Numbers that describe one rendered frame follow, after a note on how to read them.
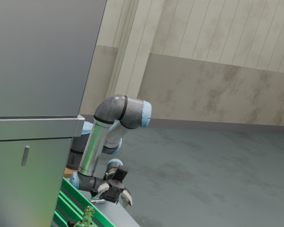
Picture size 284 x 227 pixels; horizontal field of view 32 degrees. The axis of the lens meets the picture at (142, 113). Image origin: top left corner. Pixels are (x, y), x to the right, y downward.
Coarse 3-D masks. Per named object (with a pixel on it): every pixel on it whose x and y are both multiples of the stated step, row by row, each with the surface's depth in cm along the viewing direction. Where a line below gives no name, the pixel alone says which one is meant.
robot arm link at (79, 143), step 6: (84, 126) 253; (90, 126) 255; (84, 132) 251; (90, 132) 252; (78, 138) 251; (84, 138) 252; (72, 144) 253; (78, 144) 252; (84, 144) 253; (78, 150) 253
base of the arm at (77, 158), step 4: (72, 152) 254; (76, 152) 254; (80, 152) 254; (72, 156) 254; (76, 156) 254; (80, 156) 255; (68, 160) 254; (72, 160) 255; (76, 160) 254; (80, 160) 256; (68, 164) 254; (72, 164) 254; (76, 164) 255; (72, 168) 254; (76, 168) 255
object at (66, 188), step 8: (64, 184) 200; (64, 192) 201; (72, 192) 196; (72, 200) 197; (80, 200) 192; (88, 200) 190; (80, 208) 193; (96, 208) 186; (96, 216) 185; (104, 216) 182; (96, 224) 185; (104, 224) 182; (112, 224) 178
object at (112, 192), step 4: (108, 176) 220; (112, 180) 214; (116, 180) 215; (112, 184) 210; (116, 184) 212; (120, 184) 213; (112, 188) 210; (116, 188) 210; (120, 188) 211; (104, 192) 213; (108, 192) 211; (112, 192) 211; (116, 192) 212; (120, 192) 212; (104, 196) 211; (108, 196) 212; (112, 196) 212; (116, 196) 211; (108, 200) 212; (112, 200) 212; (116, 200) 216
